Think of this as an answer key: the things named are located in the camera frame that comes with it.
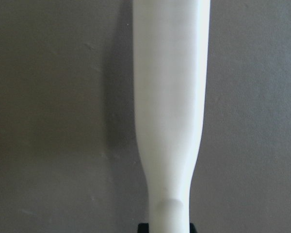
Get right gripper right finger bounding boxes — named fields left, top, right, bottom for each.
left=189, top=223, right=197, bottom=233

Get white brush black bristles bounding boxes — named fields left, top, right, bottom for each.
left=133, top=0, right=210, bottom=233

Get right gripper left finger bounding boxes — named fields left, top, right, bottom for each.
left=137, top=223, right=149, bottom=233

